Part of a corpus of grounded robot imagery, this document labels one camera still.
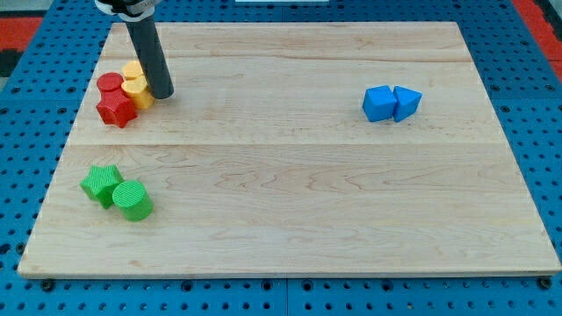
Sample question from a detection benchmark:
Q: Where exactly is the green star block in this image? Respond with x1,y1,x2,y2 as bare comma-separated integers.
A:
80,165,124,209

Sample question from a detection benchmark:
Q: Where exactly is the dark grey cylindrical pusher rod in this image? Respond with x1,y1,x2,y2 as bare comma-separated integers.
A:
126,16,174,99

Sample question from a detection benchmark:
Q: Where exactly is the red cylinder block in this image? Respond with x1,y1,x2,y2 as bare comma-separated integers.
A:
97,72,124,93

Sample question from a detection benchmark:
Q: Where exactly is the blue triangle block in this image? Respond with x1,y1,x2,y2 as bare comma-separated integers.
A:
393,85,422,122

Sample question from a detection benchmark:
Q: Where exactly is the yellow cylinder block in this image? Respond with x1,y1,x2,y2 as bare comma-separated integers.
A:
121,61,144,81

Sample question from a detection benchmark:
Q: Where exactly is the light wooden board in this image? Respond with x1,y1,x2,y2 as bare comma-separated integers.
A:
18,22,561,279

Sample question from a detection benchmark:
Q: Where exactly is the red star block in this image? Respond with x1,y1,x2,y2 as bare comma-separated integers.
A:
96,90,137,128

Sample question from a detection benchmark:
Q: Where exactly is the yellow hexagon block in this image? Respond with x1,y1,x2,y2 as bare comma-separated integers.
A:
121,75,155,110

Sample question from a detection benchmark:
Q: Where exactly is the blue cube block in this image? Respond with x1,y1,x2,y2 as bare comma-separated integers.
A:
362,85,398,122

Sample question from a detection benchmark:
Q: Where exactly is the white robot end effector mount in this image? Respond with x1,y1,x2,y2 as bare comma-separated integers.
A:
94,0,155,22

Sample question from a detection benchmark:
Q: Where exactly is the green cylinder block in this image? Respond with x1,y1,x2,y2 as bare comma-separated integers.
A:
112,180,154,221

